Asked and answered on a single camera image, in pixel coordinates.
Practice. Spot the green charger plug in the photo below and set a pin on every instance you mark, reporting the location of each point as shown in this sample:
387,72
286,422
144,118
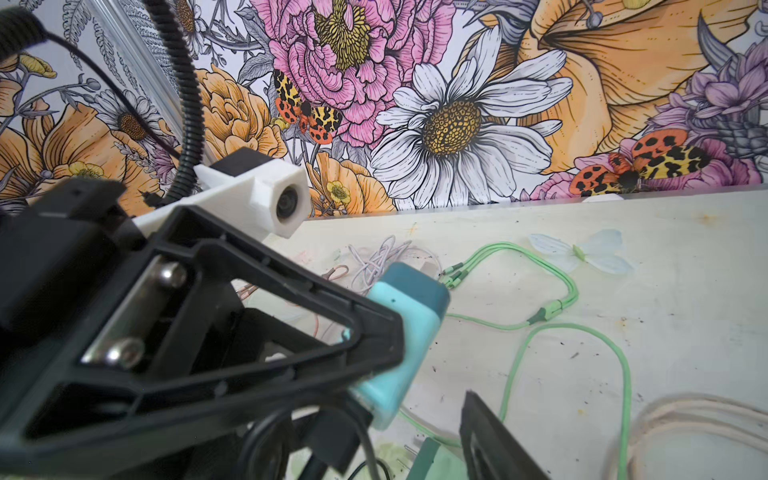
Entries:
436,462

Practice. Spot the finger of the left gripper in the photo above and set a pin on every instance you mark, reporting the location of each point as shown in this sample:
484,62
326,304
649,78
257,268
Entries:
218,356

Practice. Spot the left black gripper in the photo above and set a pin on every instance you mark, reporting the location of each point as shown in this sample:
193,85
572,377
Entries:
114,344

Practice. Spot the teal charger plug dark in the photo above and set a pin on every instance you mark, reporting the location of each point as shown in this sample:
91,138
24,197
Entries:
421,303

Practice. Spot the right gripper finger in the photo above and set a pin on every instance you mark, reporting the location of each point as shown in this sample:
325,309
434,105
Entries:
489,449

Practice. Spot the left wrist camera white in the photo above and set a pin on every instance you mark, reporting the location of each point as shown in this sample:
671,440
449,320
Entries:
254,193

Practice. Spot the white paper butterfly far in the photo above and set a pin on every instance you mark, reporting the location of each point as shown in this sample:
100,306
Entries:
599,250

